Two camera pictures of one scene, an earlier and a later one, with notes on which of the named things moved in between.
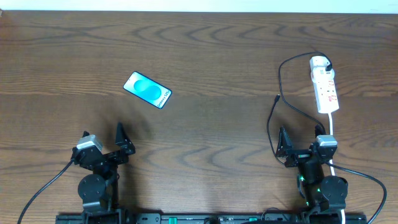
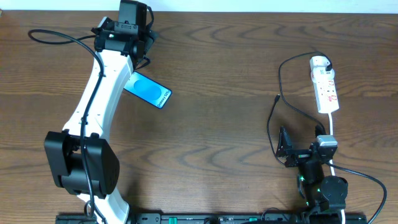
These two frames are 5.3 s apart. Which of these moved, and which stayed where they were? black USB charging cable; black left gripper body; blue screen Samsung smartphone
Moved: black left gripper body
Stayed: blue screen Samsung smartphone; black USB charging cable
